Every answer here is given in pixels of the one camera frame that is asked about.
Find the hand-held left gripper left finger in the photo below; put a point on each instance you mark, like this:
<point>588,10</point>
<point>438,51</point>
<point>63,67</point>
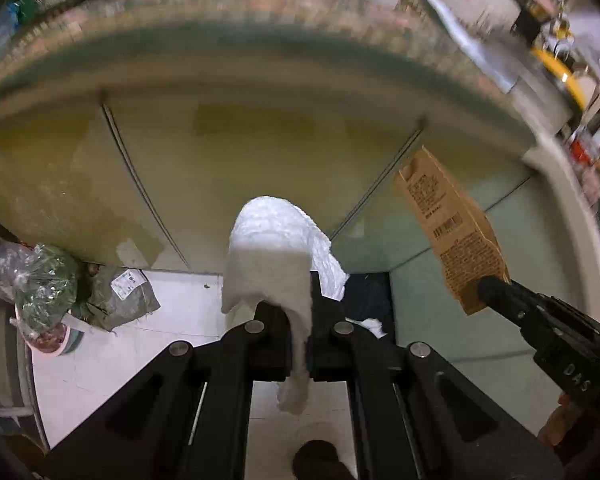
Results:
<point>272,340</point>

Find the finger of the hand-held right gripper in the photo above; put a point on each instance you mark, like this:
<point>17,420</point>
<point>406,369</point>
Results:
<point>505,300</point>

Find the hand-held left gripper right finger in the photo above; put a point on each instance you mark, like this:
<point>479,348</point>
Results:
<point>330,345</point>

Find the brown cardboard box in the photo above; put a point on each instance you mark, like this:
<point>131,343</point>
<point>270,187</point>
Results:
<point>455,240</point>

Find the white foam wrap sheet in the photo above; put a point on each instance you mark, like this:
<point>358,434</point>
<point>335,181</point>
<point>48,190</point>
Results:
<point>270,255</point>

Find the person's right hand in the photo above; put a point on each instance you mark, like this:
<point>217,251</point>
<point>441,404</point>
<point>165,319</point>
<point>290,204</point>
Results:
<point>555,425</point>

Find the person's dark shoe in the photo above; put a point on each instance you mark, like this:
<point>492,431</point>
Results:
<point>320,462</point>

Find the grey parcel bag with label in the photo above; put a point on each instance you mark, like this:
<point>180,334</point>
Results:
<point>117,295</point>

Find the pink basin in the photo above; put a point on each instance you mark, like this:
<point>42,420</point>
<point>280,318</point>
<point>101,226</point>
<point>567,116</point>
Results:
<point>55,342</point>

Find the green plastic bag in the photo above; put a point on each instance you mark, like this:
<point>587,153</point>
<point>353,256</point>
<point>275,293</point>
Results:
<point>42,280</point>

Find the yellow round object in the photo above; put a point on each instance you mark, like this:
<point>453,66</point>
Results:
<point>555,62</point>

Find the white metal rack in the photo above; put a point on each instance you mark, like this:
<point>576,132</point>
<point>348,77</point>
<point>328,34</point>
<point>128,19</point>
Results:
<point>0,285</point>

